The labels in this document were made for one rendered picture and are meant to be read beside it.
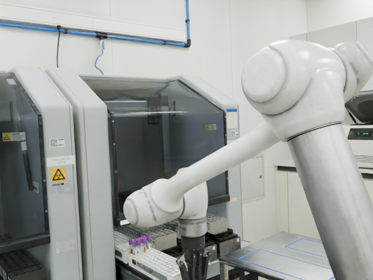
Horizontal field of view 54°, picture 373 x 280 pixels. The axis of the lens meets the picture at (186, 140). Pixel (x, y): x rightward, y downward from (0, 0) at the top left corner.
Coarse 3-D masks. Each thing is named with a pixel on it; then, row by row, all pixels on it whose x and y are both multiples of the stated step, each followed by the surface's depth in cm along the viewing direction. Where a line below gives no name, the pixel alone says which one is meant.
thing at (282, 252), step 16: (272, 240) 162; (288, 240) 161; (304, 240) 160; (320, 240) 159; (224, 256) 145; (240, 256) 144; (256, 256) 144; (272, 256) 143; (288, 256) 142; (304, 256) 142; (320, 256) 141; (224, 272) 143; (256, 272) 131; (272, 272) 128; (288, 272) 128; (304, 272) 127; (320, 272) 127
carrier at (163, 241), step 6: (162, 234) 157; (168, 234) 157; (174, 234) 159; (156, 240) 153; (162, 240) 155; (168, 240) 157; (174, 240) 159; (156, 246) 153; (162, 246) 155; (168, 246) 157; (174, 246) 159
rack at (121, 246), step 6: (114, 234) 165; (120, 234) 165; (114, 240) 157; (120, 240) 157; (126, 240) 156; (114, 246) 150; (120, 246) 149; (126, 246) 150; (120, 252) 158; (126, 252) 143; (120, 258) 146; (126, 258) 143
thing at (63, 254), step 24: (24, 72) 146; (48, 96) 133; (48, 120) 127; (72, 120) 132; (48, 144) 127; (72, 144) 132; (48, 168) 127; (72, 168) 132; (48, 192) 127; (72, 192) 132; (48, 216) 128; (72, 216) 132; (72, 240) 132; (48, 264) 130; (72, 264) 133
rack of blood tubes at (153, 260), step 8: (152, 248) 145; (128, 256) 141; (136, 256) 138; (144, 256) 138; (152, 256) 136; (160, 256) 136; (168, 256) 136; (136, 264) 138; (144, 264) 131; (152, 264) 129; (160, 264) 129; (168, 264) 129; (176, 264) 129; (144, 272) 132; (152, 272) 134; (160, 272) 123; (168, 272) 122; (176, 272) 122
